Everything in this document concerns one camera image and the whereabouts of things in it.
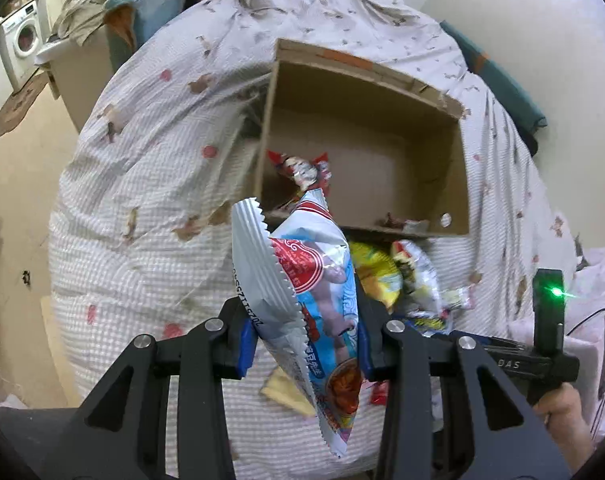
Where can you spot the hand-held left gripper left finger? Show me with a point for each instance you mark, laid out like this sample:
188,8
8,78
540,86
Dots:
245,346

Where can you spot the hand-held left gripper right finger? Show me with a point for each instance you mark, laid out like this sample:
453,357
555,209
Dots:
365,356

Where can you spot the person's right hand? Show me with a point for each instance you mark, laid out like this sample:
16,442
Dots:
567,420

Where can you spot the brown doormat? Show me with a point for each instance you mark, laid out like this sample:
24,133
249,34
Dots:
17,105

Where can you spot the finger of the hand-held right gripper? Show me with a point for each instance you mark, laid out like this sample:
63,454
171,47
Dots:
507,347

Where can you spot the teal armchair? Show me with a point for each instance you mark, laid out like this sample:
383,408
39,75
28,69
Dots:
152,15

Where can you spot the pale yellow flat packet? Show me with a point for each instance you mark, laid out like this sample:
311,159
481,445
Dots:
285,390

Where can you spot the beige cloth pile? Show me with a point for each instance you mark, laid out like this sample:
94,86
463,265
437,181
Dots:
87,5

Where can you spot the small red white packet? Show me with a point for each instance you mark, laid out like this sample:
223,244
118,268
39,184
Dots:
407,222

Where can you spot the white cabinet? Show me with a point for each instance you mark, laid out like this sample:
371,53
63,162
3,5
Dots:
77,90

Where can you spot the red snack packet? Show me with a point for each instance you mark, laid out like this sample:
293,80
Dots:
300,167

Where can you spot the white yellow cartoon snack packet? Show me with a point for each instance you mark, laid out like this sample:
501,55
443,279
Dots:
417,270

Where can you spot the white blue snack packet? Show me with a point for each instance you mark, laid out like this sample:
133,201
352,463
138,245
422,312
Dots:
327,280

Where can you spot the small white green packet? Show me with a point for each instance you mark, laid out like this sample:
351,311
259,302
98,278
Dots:
457,297

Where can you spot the teal headboard cushion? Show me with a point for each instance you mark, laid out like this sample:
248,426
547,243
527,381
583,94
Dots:
502,85

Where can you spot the checked printed blanket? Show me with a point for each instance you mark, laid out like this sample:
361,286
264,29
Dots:
157,170

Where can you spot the white washing machine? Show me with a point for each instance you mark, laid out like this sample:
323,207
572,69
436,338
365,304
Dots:
22,40

